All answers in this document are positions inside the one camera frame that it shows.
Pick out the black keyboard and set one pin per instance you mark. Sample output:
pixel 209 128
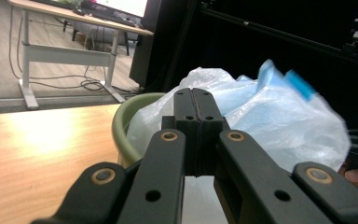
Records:
pixel 112 17

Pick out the black metal frame bar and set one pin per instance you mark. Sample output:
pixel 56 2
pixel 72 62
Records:
pixel 276 33

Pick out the white plastic bag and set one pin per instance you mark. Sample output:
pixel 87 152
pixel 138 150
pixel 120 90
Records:
pixel 276 124

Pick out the computer monitor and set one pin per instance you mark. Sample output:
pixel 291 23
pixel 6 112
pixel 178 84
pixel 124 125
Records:
pixel 127 6

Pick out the green round bin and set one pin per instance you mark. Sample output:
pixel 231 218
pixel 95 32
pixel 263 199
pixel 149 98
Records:
pixel 121 124

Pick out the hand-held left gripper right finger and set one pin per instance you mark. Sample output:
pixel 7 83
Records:
pixel 209 124

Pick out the white-legged wooden desk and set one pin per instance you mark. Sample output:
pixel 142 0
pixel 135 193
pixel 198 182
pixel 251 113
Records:
pixel 59 54

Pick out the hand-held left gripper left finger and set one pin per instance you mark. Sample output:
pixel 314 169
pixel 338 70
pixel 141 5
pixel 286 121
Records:
pixel 186 124

